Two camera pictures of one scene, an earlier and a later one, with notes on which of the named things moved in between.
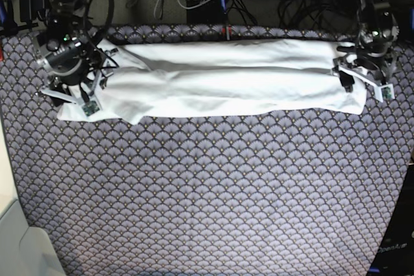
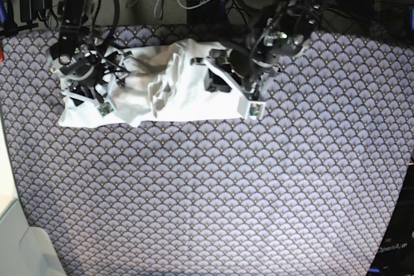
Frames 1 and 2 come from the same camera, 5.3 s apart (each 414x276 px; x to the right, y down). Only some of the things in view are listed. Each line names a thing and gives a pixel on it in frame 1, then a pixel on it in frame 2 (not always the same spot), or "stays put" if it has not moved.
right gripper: (369, 66) -> (248, 75)
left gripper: (83, 92) -> (92, 86)
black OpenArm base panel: (395, 254) stays put
